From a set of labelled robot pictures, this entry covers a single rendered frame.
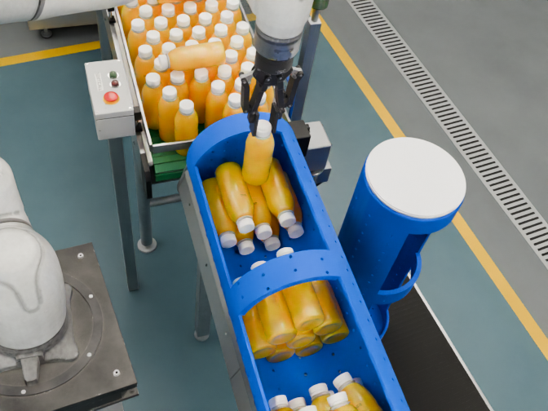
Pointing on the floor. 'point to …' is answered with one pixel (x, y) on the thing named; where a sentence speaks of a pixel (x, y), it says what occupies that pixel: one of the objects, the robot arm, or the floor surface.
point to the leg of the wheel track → (202, 320)
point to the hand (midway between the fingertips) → (263, 120)
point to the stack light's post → (306, 64)
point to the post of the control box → (123, 209)
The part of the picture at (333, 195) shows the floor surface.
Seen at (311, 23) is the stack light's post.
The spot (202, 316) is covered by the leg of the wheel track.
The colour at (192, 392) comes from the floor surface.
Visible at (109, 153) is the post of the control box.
